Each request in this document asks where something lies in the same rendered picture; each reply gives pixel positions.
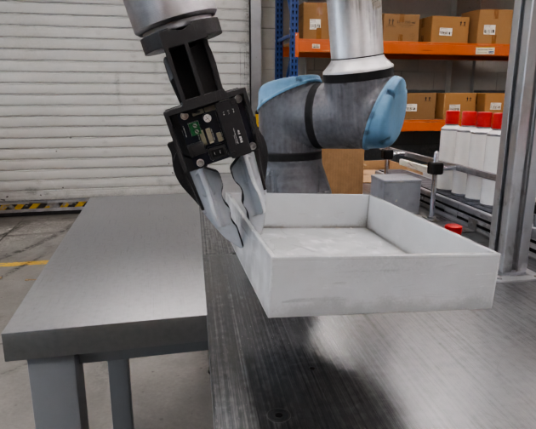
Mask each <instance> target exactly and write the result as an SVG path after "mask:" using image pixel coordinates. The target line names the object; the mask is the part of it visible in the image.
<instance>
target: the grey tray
mask: <svg viewBox="0 0 536 429"><path fill-rule="evenodd" d="M225 201H226V202H227V204H228V205H229V207H230V210H231V218H232V219H233V221H234V222H235V224H237V227H238V230H239V232H240V235H241V238H242V242H243V248H239V247H237V246H236V245H235V244H233V243H231V244H232V246H233V248H234V250H235V252H236V254H237V257H238V259H239V260H240V262H241V264H242V267H243V269H244V271H245V272H246V274H247V276H248V279H249V281H250V283H251V284H252V286H253V288H254V291H255V293H256V294H257V296H258V298H259V301H260V303H261V305H262V306H263V308H264V310H265V313H266V315H267V317H268V318H269V317H309V316H330V315H351V314H371V313H392V312H432V311H453V310H474V309H492V306H493V297H494V290H495V285H496V280H497V275H498V269H499V260H500V255H501V254H500V253H498V252H496V251H494V250H491V249H489V248H487V247H485V246H482V245H480V244H479V243H476V242H474V241H471V240H470V239H468V238H466V237H462V236H460V235H459V234H457V233H455V232H451V231H449V230H448V229H446V228H444V227H442V226H439V225H437V224H435V223H433V222H430V221H428V220H426V219H424V218H422V217H419V216H417V215H416V214H413V213H410V212H408V211H407V210H405V209H402V208H399V207H397V206H396V205H394V204H392V203H388V202H386V201H385V200H383V199H381V198H378V197H376V196H374V195H372V194H322V193H266V206H265V223H264V227H263V230H262V232H261V235H260V234H259V233H258V231H257V230H256V228H255V227H254V225H253V224H252V223H251V221H250V220H249V219H248V217H247V210H246V209H245V208H244V206H243V204H242V193H241V192H227V193H226V194H225Z"/></svg>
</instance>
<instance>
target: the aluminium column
mask: <svg viewBox="0 0 536 429"><path fill-rule="evenodd" d="M535 198H536V0H515V5H514V14H513V21H512V29H511V38H510V53H509V61H508V69H507V78H506V85H505V101H504V109H503V117H502V125H501V133H500V142H499V157H498V165H497V173H496V181H495V189H494V197H493V212H492V221H491V229H490V237H489V245H488V248H489V249H491V250H494V251H496V252H498V253H500V254H501V255H500V260H499V269H498V274H499V275H500V276H510V275H526V272H525V271H526V270H527V259H528V252H529V245H530V238H531V231H532V224H533V212H534V205H535Z"/></svg>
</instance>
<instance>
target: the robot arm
mask: <svg viewBox="0 0 536 429"><path fill-rule="evenodd" d="M123 3H124V6H125V9H126V10H127V13H128V17H129V20H130V22H131V25H132V27H133V30H134V34H135V35H136V36H138V37H143V38H142V39H141V40H140V42H141V45H142V48H143V50H144V53H145V56H153V55H157V54H164V53H165V54H166V56H167V57H164V59H163V63H164V65H165V68H166V71H167V74H168V78H169V81H170V82H171V85H172V87H173V89H174V92H175V94H176V96H177V98H178V101H179V103H180V105H179V106H175V107H171V108H169V109H167V110H165V112H164V113H163V115H164V117H165V120H166V123H167V125H168V129H169V132H170V134H171V137H172V139H173V141H171V142H169V143H168V148H169V150H170V151H171V154H172V162H173V168H174V173H175V175H176V178H177V180H178V182H179V183H180V184H181V186H182V187H183V188H184V189H185V190H186V191H187V192H188V194H189V195H190V196H191V197H192V198H193V199H194V200H195V201H196V203H197V204H198V205H199V206H200V208H201V210H202V212H203V213H204V214H205V215H206V216H207V218H208V219H209V220H210V221H211V223H212V224H213V225H214V226H215V228H217V230H218V231H219V232H220V233H221V234H222V235H223V236H224V237H225V238H226V239H227V240H229V241H230V242H231V243H233V244H235V245H236V246H237V247H239V248H243V242H242V238H241V235H240V232H239V230H238V227H237V224H235V222H234V221H233V219H232V218H231V210H230V207H229V205H228V204H227V202H226V201H225V200H224V199H223V197H222V189H223V183H222V179H221V177H220V173H219V171H218V170H216V169H211V168H208V167H207V166H208V165H207V164H211V163H215V162H218V161H220V160H223V159H226V158H228V157H232V158H235V160H234V161H233V163H232V164H231V166H230V171H231V175H232V177H233V179H234V181H235V182H236V183H237V184H238V185H239V186H240V187H241V190H242V204H243V206H244V208H245V209H246V210H247V217H248V219H249V220H250V221H251V223H252V224H253V225H254V227H255V228H256V230H257V231H258V233H259V234H260V235H261V232H262V230H263V227H264V223H265V206H266V193H322V194H332V191H331V188H330V185H329V183H328V178H327V176H326V173H325V170H324V168H323V166H322V149H363V150H369V149H373V148H386V147H388V146H391V145H392V144H393V143H394V142H395V141H396V139H397V138H398V136H399V134H400V132H401V130H402V125H403V122H404V118H405V114H406V108H407V97H408V95H407V89H406V82H405V80H404V79H403V78H402V77H399V76H394V64H393V63H391V62H390V61H389V60H388V59H387V58H386V57H385V55H384V44H383V24H382V3H381V0H327V8H328V30H329V42H330V53H331V61H330V64H329V65H328V67H327V68H326V69H325V70H324V72H323V83H322V80H321V78H320V77H319V76H318V75H300V76H296V77H285V78H280V79H277V80H273V81H270V82H268V83H265V84H264V85H263V86H261V88H260V89H259V105H258V107H257V112H258V113H259V128H258V126H257V123H256V117H254V114H253V111H252V108H251V105H250V102H249V99H248V94H247V91H246V88H235V89H229V90H226V91H225V90H224V89H223V87H222V84H221V81H220V75H219V72H218V68H217V65H216V62H215V59H214V56H213V53H212V50H211V48H210V47H209V45H208V40H209V39H211V38H213V37H217V36H218V35H220V34H221V33H222V30H221V27H220V22H219V19H218V17H213V16H214V15H215V14H216V12H217V7H216V4H215V1H214V0H123Z"/></svg>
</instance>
